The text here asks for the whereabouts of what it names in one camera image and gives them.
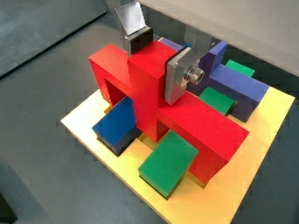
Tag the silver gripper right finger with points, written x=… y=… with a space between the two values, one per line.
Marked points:
x=182 y=66

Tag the purple cross-shaped block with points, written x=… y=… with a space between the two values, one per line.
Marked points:
x=227 y=86

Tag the red cross-shaped block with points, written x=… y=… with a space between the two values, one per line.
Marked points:
x=111 y=62

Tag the green rectangular block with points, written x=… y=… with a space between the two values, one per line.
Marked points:
x=198 y=138

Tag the yellow base board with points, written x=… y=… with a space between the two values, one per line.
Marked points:
x=192 y=204

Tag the blue rectangular block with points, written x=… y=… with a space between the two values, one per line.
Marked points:
x=116 y=130

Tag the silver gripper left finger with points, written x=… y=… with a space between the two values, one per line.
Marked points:
x=135 y=32

